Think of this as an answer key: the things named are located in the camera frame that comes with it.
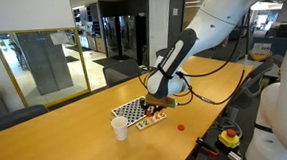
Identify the black glass door cabinet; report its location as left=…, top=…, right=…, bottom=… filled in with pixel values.
left=99, top=12, right=151, bottom=71

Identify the yellow framed glass panel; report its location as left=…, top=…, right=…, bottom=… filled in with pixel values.
left=0, top=25, right=93, bottom=112

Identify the yellow emergency stop button box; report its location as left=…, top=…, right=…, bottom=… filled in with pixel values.
left=218, top=127, right=242, bottom=151

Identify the black cable with white sleeve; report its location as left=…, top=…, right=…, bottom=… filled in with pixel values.
left=171, top=12, right=257, bottom=108

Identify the brown wrist camera block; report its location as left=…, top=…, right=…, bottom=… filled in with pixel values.
left=144, top=91, right=179, bottom=110

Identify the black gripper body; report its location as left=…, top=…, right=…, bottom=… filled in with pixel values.
left=139, top=97, right=149, bottom=108

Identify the wooden number puzzle board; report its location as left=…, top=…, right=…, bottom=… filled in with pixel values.
left=134, top=111, right=170, bottom=132

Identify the black white calibration board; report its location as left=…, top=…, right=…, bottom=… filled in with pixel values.
left=110, top=95, right=151, bottom=129

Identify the silver metal block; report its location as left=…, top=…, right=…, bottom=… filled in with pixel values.
left=227, top=149, right=244, bottom=160

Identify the black and red tool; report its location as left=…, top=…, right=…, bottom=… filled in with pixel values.
left=195, top=136, right=220, bottom=159

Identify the white paper cup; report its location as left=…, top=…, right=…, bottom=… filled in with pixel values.
left=110, top=115, right=130, bottom=142

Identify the white and yellow sign board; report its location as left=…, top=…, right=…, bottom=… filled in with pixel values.
left=247, top=41, right=275, bottom=63

